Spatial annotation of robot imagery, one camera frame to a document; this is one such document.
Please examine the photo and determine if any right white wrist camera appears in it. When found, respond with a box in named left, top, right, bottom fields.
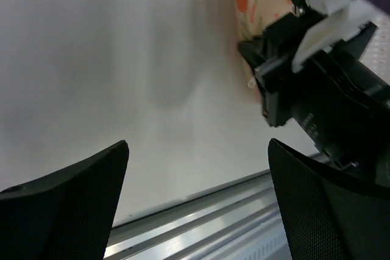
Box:
left=291, top=0, right=375, bottom=73

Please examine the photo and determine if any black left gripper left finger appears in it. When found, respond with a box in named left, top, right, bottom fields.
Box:
left=1, top=141, right=129, bottom=259

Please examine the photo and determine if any white zipper pull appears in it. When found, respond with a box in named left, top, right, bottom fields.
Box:
left=247, top=77, right=257, bottom=88

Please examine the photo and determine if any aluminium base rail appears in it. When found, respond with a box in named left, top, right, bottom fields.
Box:
left=104, top=170, right=291, bottom=259

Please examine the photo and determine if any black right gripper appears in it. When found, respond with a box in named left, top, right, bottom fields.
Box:
left=238, top=12, right=389, bottom=181

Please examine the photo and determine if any floral mesh laundry bag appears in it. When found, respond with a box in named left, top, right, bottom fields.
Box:
left=235, top=0, right=298, bottom=102

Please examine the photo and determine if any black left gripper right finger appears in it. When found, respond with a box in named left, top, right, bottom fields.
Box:
left=268, top=139, right=389, bottom=259

